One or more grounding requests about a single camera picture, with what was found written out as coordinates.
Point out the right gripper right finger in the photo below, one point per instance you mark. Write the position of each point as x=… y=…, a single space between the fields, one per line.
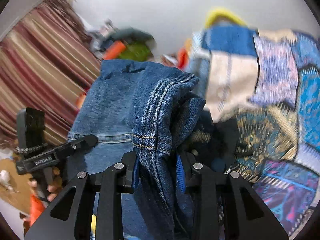
x=245 y=215

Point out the cluttered pile with orange box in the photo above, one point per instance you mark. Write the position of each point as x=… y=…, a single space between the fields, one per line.
x=110 y=42

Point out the blue patchwork bedspread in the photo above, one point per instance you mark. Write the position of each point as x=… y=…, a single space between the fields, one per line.
x=268 y=81

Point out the striped red curtain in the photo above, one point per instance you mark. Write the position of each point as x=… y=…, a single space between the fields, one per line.
x=46 y=64

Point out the person left hand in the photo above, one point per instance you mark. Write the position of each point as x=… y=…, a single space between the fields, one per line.
x=46 y=184

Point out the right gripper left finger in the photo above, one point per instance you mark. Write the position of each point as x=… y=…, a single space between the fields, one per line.
x=69 y=215

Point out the blue denim jacket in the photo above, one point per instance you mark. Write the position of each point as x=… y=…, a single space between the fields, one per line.
x=151 y=109

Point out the black garment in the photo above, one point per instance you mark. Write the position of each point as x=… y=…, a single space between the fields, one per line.
x=214 y=144

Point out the wooden low table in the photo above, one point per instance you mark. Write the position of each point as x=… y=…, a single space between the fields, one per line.
x=20 y=198

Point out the yellow headboard hoop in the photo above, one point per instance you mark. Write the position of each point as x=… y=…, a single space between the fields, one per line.
x=222 y=14

